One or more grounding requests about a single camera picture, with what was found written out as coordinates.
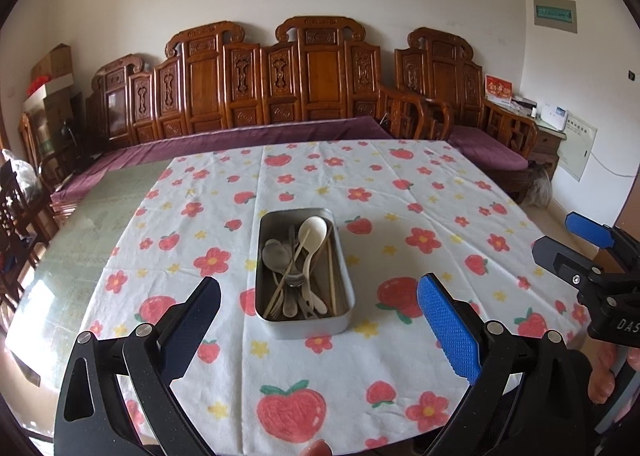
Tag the metal fork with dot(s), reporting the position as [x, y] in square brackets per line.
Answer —
[297, 278]

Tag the red card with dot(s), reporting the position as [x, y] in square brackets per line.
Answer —
[498, 89]

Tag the purple armchair cushion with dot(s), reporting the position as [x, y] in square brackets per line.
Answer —
[485, 152]

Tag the strawberry flower tablecloth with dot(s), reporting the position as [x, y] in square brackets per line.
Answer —
[400, 209]

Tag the carved wooden armchair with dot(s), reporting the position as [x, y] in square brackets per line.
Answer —
[440, 67]

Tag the person's right hand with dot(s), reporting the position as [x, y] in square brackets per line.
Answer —
[602, 381]

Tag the green wall sign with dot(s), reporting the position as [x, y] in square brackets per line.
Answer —
[558, 14]

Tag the white wall panel box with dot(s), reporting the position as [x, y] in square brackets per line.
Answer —
[574, 151]

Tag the carved wooden sofa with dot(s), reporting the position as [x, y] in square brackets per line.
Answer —
[319, 68]

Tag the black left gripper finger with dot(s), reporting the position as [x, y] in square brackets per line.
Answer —
[92, 417]
[526, 396]

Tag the white telephone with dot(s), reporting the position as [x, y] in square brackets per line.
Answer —
[554, 116]

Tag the metal spoon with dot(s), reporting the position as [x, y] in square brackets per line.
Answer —
[276, 258]

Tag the wooden side table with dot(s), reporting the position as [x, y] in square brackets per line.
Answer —
[545, 152]

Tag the white plastic spoon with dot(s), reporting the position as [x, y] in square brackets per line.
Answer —
[311, 236]

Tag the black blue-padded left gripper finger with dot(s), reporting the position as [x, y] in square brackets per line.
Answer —
[594, 233]
[562, 261]

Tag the grey metal tray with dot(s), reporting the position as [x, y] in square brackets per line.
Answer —
[276, 225]

